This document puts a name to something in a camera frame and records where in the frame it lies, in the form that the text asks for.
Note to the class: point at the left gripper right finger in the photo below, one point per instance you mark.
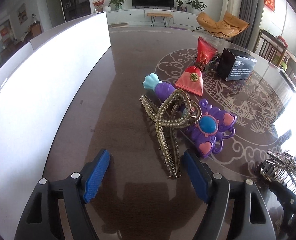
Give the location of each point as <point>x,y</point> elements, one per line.
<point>250,217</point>

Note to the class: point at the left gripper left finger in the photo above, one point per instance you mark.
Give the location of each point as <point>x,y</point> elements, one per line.
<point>41,218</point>

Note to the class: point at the silver rhinestone bow claw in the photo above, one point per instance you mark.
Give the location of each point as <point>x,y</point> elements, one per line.
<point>279,167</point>

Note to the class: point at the purple butterfly toy wand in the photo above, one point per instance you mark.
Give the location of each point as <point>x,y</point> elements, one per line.
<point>212,126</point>

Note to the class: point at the gold rhinestone hair claw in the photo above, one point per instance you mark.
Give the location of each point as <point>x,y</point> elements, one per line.
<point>177,112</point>

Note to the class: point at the red candy-shaped pouch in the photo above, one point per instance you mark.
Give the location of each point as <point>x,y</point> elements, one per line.
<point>191,80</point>

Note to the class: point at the black cardboard box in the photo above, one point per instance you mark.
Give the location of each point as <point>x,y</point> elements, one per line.
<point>235,65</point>

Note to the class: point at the dark wooden chair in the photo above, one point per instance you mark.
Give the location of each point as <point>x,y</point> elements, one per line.
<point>273,49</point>

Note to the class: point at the black eyeglasses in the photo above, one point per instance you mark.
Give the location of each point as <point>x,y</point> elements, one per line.
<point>213,63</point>

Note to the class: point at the orange lounge chair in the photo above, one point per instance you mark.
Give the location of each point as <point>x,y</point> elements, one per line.
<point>229,27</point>

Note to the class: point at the white tv cabinet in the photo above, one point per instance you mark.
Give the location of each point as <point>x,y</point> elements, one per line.
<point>138,17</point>

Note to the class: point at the green plants beside tv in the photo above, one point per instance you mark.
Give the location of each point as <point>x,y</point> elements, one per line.
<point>195,6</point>

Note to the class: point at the wooden bench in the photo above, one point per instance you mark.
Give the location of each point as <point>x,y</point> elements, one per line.
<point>165,17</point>

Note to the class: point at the red flower plant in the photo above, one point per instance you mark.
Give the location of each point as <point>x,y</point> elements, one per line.
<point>98,5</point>

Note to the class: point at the green potted plant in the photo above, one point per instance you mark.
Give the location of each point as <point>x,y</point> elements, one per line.
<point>117,4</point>

